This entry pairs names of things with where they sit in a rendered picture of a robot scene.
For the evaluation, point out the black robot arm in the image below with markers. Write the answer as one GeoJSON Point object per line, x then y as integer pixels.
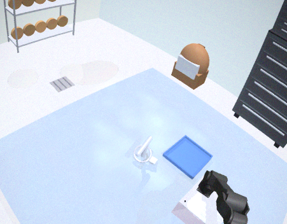
{"type": "Point", "coordinates": [232, 206]}

